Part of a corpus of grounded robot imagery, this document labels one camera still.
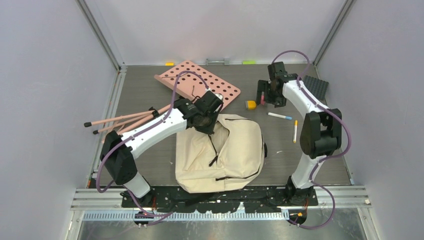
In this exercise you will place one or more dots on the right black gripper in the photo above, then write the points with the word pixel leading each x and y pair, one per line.
pixel 262 86

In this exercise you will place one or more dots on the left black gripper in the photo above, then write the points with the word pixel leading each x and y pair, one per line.
pixel 209 130

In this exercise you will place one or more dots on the pink eraser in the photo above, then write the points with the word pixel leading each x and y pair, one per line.
pixel 262 99

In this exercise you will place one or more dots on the cream canvas backpack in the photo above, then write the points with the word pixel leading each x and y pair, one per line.
pixel 227 160

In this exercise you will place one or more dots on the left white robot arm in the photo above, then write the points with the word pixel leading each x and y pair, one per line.
pixel 120 151

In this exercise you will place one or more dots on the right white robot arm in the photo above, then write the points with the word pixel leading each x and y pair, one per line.
pixel 321 133

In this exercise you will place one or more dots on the yellow eraser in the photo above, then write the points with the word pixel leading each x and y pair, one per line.
pixel 250 105

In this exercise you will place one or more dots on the blue capped white marker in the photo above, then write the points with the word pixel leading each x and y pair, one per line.
pixel 279 116

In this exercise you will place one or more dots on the green tape piece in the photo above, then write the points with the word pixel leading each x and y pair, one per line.
pixel 249 62

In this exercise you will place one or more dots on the pink music stand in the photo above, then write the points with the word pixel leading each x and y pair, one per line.
pixel 192 82

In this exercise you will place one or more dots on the yellow capped white marker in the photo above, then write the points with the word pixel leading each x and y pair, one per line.
pixel 295 131

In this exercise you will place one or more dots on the dark grey studded plate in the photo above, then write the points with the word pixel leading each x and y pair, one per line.
pixel 317 87

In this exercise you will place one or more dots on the metal wall bracket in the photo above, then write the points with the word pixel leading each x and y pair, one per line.
pixel 224 61

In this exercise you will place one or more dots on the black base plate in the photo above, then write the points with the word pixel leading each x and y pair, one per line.
pixel 254 199

